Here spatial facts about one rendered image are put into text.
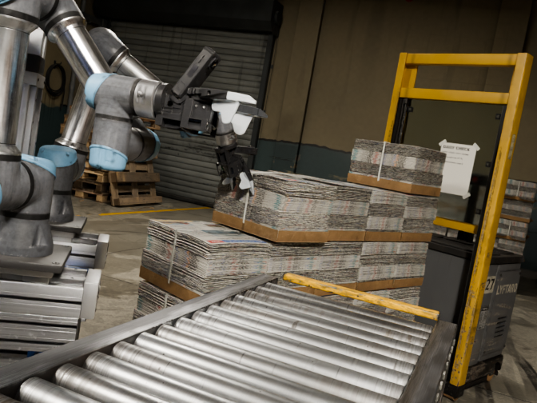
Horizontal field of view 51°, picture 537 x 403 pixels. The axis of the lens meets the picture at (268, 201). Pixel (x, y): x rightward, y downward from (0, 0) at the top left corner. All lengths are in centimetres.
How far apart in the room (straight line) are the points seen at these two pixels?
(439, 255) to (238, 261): 172
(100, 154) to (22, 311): 47
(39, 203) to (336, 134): 787
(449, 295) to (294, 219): 154
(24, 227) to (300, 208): 104
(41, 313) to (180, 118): 61
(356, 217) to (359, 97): 671
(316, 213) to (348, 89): 703
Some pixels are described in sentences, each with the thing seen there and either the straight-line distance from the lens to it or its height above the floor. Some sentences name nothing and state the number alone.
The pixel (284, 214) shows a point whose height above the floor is 94.
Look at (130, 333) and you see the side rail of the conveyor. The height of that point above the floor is 80.
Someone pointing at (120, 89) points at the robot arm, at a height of 122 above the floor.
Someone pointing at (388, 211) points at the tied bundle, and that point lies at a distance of 262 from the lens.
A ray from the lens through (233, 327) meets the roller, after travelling 117.
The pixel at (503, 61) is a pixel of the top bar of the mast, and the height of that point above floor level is 181.
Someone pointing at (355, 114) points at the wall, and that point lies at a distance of 903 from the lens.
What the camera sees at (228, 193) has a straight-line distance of 223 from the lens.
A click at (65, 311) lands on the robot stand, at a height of 70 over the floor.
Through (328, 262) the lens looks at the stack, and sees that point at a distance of 234.
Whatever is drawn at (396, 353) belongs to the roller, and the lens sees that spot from 122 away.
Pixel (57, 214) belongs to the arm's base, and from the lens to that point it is 191.
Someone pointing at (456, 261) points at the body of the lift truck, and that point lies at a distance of 338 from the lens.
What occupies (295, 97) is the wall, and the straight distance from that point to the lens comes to 926.
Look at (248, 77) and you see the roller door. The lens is 966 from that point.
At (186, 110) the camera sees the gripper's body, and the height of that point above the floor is 120.
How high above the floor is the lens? 116
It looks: 5 degrees down
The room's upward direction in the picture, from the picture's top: 10 degrees clockwise
